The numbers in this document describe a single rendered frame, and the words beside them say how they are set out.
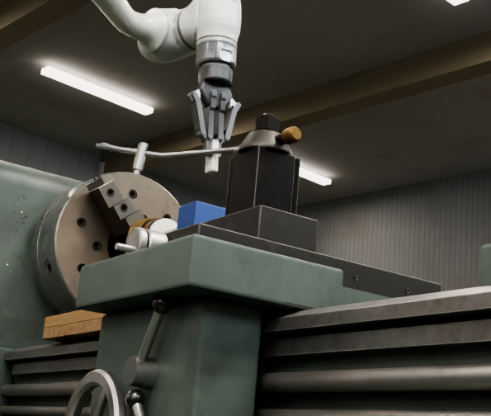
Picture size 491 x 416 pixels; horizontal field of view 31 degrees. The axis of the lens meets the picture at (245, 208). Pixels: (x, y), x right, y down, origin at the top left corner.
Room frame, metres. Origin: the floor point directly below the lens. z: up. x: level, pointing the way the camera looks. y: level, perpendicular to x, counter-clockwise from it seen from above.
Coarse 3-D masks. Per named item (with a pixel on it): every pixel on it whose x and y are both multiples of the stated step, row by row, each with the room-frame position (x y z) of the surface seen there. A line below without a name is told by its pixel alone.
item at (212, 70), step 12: (204, 72) 1.79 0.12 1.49; (216, 72) 1.78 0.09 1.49; (228, 72) 1.79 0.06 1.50; (204, 84) 1.79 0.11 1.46; (216, 84) 1.81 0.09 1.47; (228, 84) 1.81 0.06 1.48; (204, 96) 1.79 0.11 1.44; (216, 96) 1.81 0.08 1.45; (228, 96) 1.83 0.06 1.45; (216, 108) 1.82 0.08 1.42
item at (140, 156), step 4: (140, 144) 1.80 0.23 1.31; (144, 144) 1.80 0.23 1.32; (140, 148) 1.80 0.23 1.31; (144, 148) 1.80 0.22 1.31; (136, 152) 1.81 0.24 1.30; (140, 152) 1.80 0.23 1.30; (144, 152) 1.80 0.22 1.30; (136, 156) 1.80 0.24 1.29; (140, 156) 1.80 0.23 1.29; (144, 156) 1.80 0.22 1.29; (136, 160) 1.80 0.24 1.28; (140, 160) 1.80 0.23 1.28; (144, 160) 1.81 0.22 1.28; (136, 164) 1.80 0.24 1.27; (140, 164) 1.80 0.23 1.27; (132, 168) 1.81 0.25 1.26; (136, 168) 1.80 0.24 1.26; (140, 168) 1.80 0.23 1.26; (136, 172) 1.80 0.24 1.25; (140, 172) 1.81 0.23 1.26
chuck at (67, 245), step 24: (72, 192) 1.70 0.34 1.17; (120, 192) 1.74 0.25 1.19; (144, 192) 1.77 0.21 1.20; (168, 192) 1.80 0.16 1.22; (48, 216) 1.74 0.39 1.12; (72, 216) 1.69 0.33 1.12; (96, 216) 1.72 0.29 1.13; (144, 216) 1.78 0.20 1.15; (168, 216) 1.81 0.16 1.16; (48, 240) 1.70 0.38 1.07; (72, 240) 1.69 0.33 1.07; (96, 240) 1.72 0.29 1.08; (72, 264) 1.70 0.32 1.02; (48, 288) 1.76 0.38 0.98; (72, 288) 1.70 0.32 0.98
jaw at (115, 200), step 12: (96, 180) 1.71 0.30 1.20; (96, 192) 1.69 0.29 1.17; (108, 192) 1.69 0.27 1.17; (96, 204) 1.72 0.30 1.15; (108, 204) 1.69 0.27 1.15; (120, 204) 1.68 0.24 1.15; (108, 216) 1.71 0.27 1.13; (120, 216) 1.68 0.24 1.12; (132, 216) 1.67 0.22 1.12; (120, 228) 1.70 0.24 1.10
